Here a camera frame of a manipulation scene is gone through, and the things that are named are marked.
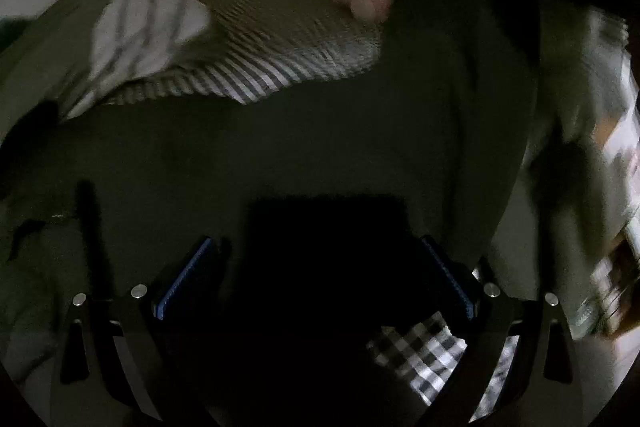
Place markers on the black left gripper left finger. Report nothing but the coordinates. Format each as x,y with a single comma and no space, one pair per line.
115,365

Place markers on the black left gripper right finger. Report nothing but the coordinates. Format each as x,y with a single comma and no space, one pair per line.
541,387

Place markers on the black large garment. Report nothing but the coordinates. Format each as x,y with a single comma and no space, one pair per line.
328,204

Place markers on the black white gingham bedsheet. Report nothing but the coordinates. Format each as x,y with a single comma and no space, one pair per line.
424,356

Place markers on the white striped cloth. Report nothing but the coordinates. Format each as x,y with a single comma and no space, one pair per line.
135,39

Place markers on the thin striped grey pillow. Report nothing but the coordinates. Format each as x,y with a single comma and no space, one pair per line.
263,46

